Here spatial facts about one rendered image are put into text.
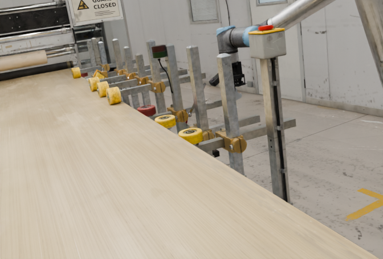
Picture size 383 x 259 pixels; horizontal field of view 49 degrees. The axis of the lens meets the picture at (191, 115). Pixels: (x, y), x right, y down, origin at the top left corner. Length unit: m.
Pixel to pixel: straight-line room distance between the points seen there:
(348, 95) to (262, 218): 3.92
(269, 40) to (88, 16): 3.06
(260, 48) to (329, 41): 3.66
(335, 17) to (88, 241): 4.06
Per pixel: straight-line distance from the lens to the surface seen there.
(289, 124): 1.57
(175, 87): 1.82
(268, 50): 1.09
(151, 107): 1.83
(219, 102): 1.97
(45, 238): 0.92
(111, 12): 4.07
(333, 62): 4.74
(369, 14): 1.56
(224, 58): 1.34
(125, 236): 0.84
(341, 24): 4.60
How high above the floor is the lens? 1.31
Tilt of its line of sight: 15 degrees down
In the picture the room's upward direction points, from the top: 8 degrees counter-clockwise
